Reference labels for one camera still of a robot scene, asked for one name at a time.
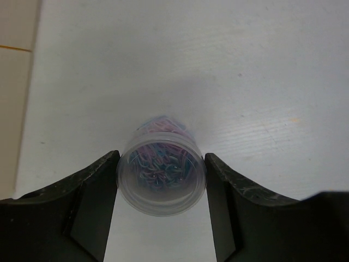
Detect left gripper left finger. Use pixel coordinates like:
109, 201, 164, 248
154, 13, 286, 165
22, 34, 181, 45
1, 151, 120, 261

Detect beige compartment box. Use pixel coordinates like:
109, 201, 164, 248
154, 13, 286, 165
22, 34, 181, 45
1, 1, 41, 199

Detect paperclip jar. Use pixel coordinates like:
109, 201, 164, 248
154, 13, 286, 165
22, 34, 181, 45
116, 116, 207, 217

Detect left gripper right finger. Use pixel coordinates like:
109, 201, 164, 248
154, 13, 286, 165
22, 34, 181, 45
204, 153, 348, 261

